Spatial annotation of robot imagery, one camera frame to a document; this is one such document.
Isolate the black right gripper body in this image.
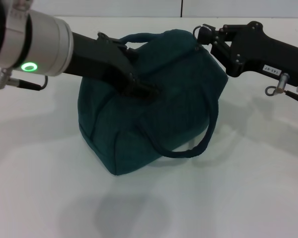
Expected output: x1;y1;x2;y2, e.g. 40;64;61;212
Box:
224;21;298;87

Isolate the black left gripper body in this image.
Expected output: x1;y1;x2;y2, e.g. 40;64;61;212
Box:
62;31;136;96

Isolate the teal insulated lunch bag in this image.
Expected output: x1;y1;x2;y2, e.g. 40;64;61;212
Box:
78;29;230;177

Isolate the white table with rounded corner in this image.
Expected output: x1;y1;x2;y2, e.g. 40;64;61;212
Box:
0;15;298;238

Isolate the right wrist cable with plug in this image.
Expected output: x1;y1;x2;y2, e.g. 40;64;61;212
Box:
264;72;298;106

